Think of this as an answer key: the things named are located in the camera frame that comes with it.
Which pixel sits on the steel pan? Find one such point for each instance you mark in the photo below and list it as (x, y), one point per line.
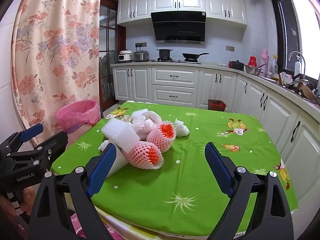
(295, 83)

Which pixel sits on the white rice cooker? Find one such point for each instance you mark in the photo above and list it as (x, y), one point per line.
(125, 57)

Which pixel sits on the black casserole pot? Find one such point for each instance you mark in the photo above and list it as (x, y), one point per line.
(236, 65)

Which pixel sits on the dark framed window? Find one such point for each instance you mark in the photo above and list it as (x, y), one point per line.
(285, 30)

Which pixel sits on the white cabinet drawer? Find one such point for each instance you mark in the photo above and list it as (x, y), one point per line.
(175, 95)
(175, 75)

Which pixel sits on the white plastic wrap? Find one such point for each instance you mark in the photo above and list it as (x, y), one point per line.
(150, 123)

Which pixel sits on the black frying pan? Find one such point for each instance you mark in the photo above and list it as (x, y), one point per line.
(191, 55)

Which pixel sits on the white foam sheet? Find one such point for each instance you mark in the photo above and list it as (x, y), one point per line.
(120, 133)

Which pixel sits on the white soap bottle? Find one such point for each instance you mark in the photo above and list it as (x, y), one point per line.
(297, 68)

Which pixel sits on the chrome faucet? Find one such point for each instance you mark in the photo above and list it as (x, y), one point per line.
(303, 60)

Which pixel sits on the floral curtain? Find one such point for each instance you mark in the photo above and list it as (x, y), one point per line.
(55, 42)

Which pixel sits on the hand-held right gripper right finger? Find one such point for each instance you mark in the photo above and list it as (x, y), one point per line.
(220, 170)

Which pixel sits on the person's left hand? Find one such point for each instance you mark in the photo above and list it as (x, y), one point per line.
(27, 200)

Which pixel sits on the black range hood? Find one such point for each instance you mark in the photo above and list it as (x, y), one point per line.
(178, 27)

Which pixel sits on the pink foam fruit net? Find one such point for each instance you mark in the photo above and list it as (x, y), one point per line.
(146, 155)
(162, 136)

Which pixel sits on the white lower kitchen cabinets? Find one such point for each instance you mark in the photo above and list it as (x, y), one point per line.
(125, 82)

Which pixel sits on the wooden glass door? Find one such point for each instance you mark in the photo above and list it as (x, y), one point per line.
(107, 55)

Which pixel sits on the steel bowl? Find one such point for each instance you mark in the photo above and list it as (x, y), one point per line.
(252, 69)

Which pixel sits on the white crumpled tissue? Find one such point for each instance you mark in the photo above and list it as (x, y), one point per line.
(181, 130)

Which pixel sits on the red floor bin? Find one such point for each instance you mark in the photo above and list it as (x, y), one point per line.
(216, 105)

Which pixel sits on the wall socket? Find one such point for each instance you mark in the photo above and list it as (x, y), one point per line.
(141, 44)
(230, 48)

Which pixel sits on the pink thermos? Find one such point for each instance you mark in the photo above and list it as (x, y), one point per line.
(264, 60)

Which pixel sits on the red kettle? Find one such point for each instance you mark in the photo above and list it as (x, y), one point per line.
(252, 61)

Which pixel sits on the green printed tablecloth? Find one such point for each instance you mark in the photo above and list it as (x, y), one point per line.
(175, 180)

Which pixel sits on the spray bottle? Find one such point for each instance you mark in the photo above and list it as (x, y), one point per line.
(275, 66)

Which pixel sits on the white foam block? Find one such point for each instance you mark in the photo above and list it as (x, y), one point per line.
(141, 113)

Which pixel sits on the gas stove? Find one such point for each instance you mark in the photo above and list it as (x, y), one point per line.
(175, 60)

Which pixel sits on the silver rice cooker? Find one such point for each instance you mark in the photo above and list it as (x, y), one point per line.
(140, 55)

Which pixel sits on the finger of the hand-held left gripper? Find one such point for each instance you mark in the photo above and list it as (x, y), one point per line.
(57, 140)
(31, 132)

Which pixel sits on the small crumpled white paper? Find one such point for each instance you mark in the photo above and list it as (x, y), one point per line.
(103, 146)

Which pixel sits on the bin with pink bag liner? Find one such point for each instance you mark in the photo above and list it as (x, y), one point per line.
(77, 112)

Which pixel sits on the black cooking pot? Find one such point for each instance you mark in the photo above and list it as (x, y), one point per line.
(164, 53)

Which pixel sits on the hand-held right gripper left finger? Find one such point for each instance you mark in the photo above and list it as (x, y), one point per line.
(100, 170)

